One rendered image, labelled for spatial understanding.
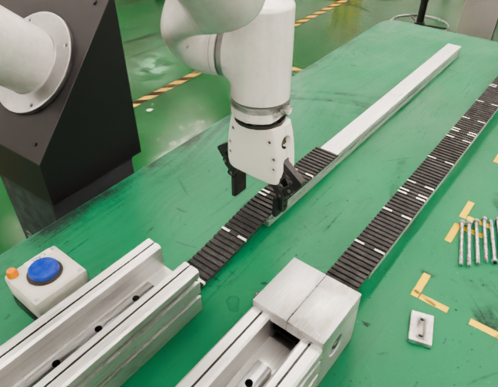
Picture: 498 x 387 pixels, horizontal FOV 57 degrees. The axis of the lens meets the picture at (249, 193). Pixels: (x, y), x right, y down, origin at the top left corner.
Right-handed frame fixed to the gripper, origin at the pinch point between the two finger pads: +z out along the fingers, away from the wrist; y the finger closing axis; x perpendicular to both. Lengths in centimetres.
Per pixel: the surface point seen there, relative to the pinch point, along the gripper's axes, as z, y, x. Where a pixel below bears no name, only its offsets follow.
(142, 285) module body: 1.6, 1.9, 23.9
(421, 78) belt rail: 3, -1, -68
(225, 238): 4.3, 0.8, 7.8
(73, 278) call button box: 0.2, 9.2, 29.7
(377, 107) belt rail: 3.1, 0.5, -46.2
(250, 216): 3.2, 0.1, 2.0
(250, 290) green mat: 6.1, -8.1, 12.5
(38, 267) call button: -1.3, 13.2, 32.1
